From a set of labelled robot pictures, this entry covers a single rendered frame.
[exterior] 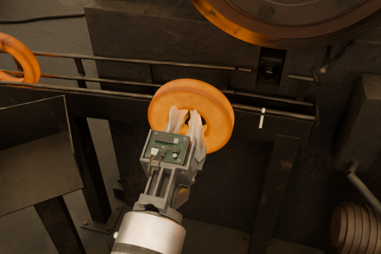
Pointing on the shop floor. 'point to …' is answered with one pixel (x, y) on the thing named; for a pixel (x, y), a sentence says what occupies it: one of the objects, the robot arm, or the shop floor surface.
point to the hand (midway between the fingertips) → (190, 111)
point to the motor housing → (355, 229)
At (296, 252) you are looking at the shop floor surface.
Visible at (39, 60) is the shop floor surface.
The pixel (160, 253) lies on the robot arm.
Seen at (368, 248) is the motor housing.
